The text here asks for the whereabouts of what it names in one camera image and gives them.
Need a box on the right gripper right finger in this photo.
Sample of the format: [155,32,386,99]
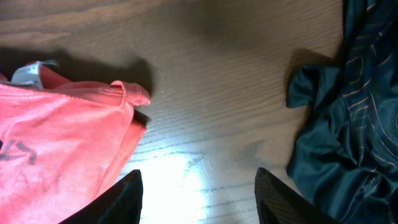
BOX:
[254,167,337,224]

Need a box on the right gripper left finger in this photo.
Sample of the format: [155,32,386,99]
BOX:
[60,170,143,224]

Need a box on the red printed t-shirt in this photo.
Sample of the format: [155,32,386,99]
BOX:
[1,62,150,223]

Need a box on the black patterned garment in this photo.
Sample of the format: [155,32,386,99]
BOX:
[287,0,397,223]

